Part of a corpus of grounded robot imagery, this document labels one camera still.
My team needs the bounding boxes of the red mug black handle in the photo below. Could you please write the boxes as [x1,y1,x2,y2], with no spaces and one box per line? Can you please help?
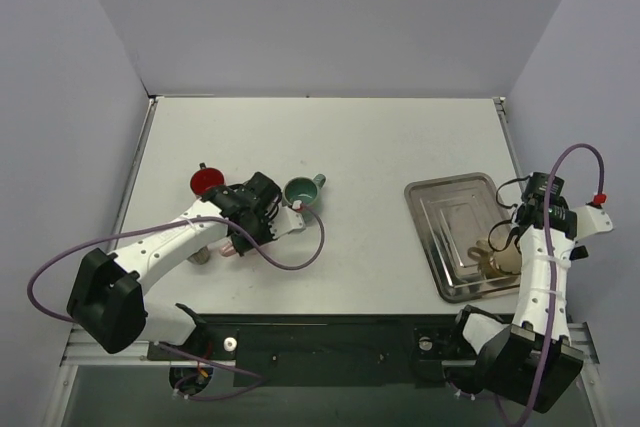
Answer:
[189,162,226,199]

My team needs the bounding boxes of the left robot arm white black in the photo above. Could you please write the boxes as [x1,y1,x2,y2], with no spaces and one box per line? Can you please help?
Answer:
[67,172,282,359]

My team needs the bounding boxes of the beige wooden mug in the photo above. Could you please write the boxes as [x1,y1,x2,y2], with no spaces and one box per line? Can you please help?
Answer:
[467,234,522,278]

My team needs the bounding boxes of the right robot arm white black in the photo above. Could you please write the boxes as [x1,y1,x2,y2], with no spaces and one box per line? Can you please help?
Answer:
[446,172,587,413]

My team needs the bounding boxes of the brown ribbed mug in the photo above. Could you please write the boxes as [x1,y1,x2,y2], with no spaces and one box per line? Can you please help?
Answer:
[188,246,211,266]

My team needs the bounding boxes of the teal green mug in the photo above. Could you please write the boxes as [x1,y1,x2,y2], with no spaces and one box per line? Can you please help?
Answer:
[283,174,326,210]

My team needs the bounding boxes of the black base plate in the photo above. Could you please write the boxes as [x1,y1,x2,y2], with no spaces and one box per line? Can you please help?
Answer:
[148,314,476,388]

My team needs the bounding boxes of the metal tray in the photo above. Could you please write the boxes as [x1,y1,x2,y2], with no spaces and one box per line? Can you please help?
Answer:
[404,172,519,304]

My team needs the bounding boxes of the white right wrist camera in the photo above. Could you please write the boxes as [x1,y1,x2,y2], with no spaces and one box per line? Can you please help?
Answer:
[572,193,614,241]

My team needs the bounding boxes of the aluminium frame rail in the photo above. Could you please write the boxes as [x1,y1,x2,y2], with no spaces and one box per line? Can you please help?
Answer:
[61,323,599,367]

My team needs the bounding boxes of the pink mug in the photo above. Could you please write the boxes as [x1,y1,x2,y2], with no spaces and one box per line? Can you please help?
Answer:
[218,241,237,258]

